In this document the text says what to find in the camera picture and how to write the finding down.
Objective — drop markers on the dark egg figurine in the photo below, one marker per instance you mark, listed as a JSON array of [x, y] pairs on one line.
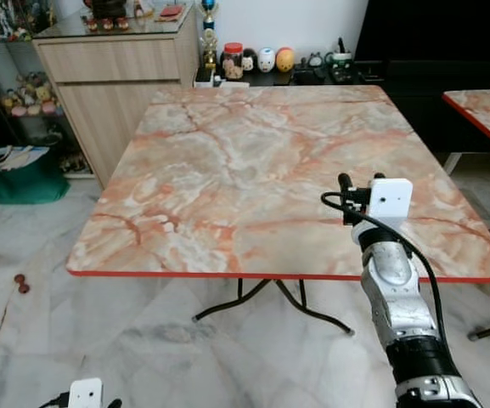
[[250, 61]]

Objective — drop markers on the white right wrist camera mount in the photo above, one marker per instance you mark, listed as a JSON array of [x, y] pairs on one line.
[[391, 199]]

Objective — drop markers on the gold trophy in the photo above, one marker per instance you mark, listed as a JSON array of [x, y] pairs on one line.
[[209, 38]]

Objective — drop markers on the flat red case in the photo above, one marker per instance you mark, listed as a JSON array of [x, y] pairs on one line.
[[171, 12]]

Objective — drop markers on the dark pot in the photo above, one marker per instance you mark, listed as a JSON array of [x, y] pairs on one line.
[[107, 8]]

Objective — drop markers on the white papers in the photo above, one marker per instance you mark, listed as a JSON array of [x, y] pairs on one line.
[[19, 156]]

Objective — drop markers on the green bin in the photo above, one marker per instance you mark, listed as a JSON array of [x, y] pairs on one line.
[[24, 183]]

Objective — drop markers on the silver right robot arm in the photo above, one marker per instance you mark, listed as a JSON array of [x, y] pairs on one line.
[[394, 287]]

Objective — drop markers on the black television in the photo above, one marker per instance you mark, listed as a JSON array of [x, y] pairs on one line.
[[436, 30]]

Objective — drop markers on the marble-pattern red-edged side table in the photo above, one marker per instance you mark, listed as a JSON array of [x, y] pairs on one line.
[[489, 110]]

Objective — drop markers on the green and white mug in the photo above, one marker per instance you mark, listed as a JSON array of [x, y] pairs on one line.
[[341, 59]]

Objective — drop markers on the white power strip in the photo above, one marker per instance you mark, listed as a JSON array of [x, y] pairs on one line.
[[215, 82]]

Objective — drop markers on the yellow egg figurine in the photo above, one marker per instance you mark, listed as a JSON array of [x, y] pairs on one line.
[[285, 59]]

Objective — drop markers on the small grey figurine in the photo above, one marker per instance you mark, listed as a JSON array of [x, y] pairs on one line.
[[314, 61]]

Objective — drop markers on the pastel plush toys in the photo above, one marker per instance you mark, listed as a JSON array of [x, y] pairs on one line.
[[30, 95]]

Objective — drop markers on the white egg figurine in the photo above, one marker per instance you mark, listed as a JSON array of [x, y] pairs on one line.
[[267, 60]]

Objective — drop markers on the light wooden cabinet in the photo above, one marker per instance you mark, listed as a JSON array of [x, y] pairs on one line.
[[113, 93]]

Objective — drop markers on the red-lidded snack jar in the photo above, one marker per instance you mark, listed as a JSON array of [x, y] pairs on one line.
[[233, 63]]

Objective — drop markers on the large marble-pattern red-edged table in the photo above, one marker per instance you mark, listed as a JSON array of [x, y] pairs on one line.
[[253, 170]]

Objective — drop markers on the glass display shelf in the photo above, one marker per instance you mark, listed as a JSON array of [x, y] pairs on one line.
[[2, 59]]

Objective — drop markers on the small brown floor object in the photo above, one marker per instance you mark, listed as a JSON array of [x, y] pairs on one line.
[[22, 284]]

